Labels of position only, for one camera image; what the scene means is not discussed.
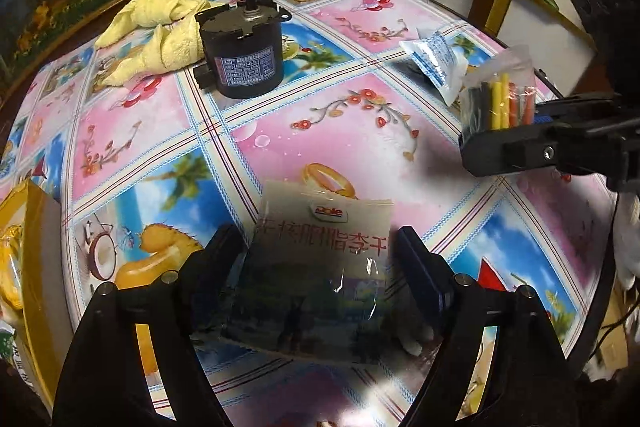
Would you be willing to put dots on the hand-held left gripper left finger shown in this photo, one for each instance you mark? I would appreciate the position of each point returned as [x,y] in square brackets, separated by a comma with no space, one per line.
[227,252]

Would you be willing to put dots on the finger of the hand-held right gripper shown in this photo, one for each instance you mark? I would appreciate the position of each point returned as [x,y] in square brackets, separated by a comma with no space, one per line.
[575,109]
[520,152]

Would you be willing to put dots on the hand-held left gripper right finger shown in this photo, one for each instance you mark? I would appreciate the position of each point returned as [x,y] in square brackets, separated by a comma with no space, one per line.
[420,267]

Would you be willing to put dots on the bag of coloured tubes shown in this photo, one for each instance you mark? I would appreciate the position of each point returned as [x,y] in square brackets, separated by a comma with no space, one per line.
[495,102]

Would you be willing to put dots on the dark snack bag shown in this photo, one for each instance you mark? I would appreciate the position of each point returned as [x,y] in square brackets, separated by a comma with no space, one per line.
[310,267]

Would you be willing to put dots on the gold cardboard box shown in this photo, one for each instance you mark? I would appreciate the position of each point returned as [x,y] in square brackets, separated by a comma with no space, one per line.
[37,232]

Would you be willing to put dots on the white blue packet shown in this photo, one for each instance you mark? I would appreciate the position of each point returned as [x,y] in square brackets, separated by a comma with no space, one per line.
[440,62]

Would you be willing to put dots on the black electric motor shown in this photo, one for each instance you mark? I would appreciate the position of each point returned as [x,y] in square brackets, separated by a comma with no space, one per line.
[245,62]

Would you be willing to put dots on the orange snack packet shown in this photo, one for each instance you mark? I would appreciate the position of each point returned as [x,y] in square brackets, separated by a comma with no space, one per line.
[10,267]

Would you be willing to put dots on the knotted yellow towel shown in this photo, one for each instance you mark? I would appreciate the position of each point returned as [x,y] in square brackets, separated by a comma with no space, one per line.
[150,37]

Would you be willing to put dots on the green white packet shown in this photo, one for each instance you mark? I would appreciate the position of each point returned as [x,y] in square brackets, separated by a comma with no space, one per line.
[10,349]

